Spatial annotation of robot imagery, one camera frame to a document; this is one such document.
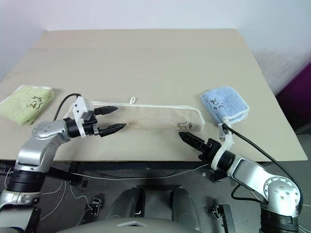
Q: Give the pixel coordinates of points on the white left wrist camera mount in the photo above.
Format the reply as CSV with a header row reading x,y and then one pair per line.
x,y
81,106

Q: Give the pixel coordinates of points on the black metal floor bracket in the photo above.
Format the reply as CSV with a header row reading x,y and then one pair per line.
x,y
96,203
222,214

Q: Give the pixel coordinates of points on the beige towel with white trim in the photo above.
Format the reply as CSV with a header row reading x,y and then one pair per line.
x,y
150,117

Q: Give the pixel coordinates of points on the grey robot torso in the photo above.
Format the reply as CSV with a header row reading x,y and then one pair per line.
x,y
131,227

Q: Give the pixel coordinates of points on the green folded towel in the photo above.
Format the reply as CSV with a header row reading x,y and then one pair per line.
x,y
22,102

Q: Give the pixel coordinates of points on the black table frame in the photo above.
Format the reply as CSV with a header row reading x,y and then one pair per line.
x,y
136,166

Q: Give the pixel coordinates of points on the blue folded towel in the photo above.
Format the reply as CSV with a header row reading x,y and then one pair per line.
x,y
226,102

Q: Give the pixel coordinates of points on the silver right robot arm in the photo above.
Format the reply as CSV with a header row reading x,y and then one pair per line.
x,y
247,172

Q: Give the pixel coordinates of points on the purple object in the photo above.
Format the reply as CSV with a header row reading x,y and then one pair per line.
x,y
297,97

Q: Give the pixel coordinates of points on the dark rounded grey shape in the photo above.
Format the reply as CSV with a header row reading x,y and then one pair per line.
x,y
185,206
126,204

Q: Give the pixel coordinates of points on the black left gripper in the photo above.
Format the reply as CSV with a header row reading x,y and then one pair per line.
x,y
90,126

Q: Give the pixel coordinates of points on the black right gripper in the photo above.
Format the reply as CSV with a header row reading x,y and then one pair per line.
x,y
209,148

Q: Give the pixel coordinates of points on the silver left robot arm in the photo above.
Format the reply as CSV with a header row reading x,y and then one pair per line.
x,y
43,131

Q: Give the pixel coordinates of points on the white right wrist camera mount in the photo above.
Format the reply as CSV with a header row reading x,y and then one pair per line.
x,y
227,143

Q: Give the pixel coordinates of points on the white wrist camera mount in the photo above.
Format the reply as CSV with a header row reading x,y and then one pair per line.
x,y
81,106
227,143

